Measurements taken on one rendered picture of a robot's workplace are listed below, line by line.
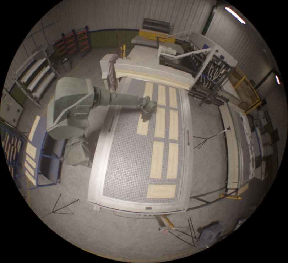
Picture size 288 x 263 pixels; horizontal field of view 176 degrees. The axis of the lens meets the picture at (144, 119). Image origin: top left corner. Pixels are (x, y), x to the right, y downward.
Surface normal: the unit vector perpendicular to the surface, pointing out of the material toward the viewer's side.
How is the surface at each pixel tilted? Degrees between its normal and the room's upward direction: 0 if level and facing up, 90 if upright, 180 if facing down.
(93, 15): 90
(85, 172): 0
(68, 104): 90
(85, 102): 70
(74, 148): 0
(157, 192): 0
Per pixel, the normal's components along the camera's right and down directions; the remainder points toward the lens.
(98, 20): -0.14, 0.88
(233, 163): -0.98, -0.18
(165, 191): 0.14, -0.44
